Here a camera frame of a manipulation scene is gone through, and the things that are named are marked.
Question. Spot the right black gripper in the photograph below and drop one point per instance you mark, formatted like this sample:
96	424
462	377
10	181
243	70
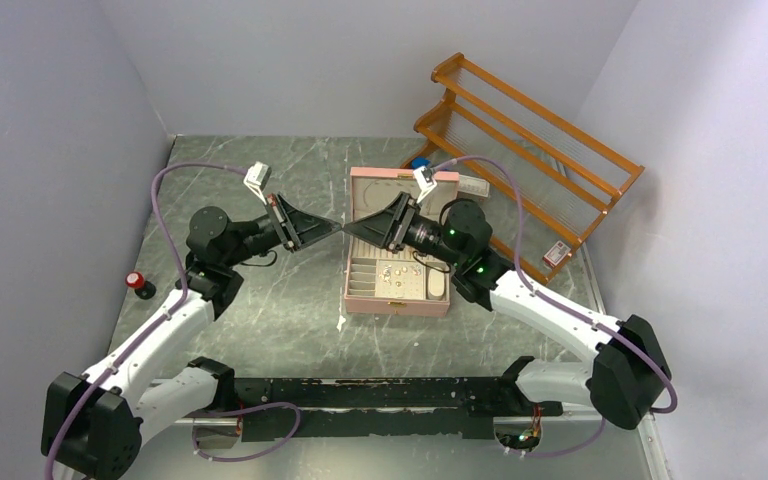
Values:
388	227

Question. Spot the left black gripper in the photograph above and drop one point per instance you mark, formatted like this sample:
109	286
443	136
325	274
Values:
300	228

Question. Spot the pink jewelry box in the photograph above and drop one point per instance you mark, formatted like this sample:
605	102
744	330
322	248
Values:
371	190

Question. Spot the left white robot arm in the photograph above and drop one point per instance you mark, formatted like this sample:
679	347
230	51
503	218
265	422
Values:
95	423

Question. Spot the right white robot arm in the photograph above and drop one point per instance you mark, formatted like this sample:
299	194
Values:
621	371

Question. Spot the crystal drop earring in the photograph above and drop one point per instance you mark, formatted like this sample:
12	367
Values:
386	274

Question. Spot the white oval pillow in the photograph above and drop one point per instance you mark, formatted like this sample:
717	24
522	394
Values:
435	285

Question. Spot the blue box left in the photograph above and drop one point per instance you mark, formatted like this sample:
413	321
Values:
419	162

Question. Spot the white flat carton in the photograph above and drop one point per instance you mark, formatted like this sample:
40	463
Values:
473	187

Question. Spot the orange wooden rack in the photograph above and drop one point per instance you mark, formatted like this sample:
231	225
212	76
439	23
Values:
565	180

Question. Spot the red emergency stop button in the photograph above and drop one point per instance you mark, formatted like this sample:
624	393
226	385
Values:
141	287

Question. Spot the small red white box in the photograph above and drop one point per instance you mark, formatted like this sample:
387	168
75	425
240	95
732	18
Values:
556	254

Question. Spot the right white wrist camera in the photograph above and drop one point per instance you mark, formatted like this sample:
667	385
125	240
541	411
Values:
424	177

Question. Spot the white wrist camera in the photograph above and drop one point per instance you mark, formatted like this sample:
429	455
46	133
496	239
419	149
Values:
257	177
424	177

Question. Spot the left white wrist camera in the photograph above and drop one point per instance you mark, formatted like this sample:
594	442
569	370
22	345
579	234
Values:
257	177

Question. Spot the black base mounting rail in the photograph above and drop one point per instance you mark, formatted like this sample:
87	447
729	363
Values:
342	408

